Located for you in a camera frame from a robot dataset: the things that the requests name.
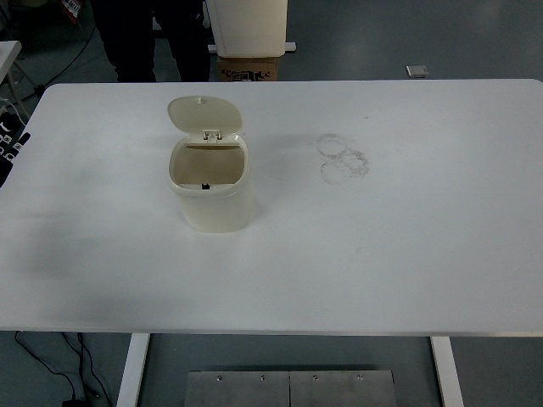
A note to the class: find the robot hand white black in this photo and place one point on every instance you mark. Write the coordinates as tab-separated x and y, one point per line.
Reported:
6	165

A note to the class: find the cream trash bin with lid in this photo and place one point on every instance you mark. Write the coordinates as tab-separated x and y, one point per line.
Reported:
216	207

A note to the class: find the white side table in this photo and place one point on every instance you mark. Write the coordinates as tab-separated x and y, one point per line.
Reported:
9	51

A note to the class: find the red white printed sign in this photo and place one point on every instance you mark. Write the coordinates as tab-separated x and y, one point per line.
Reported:
70	10

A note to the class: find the person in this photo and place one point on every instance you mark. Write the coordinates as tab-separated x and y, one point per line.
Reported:
136	38

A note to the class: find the white table leg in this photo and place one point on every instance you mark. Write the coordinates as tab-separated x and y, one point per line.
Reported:
447	373
132	373

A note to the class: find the brown cardboard box black print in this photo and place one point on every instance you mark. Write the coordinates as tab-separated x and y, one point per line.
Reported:
248	70

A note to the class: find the large cream cabinet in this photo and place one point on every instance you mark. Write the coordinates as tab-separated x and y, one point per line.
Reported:
250	25

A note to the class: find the white stand base bar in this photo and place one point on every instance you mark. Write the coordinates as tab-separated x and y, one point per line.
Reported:
290	47

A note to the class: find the grey metal plate with screws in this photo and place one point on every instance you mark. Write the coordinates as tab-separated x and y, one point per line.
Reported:
288	390

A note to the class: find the small grey floor plate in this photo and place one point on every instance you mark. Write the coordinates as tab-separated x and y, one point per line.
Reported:
416	70

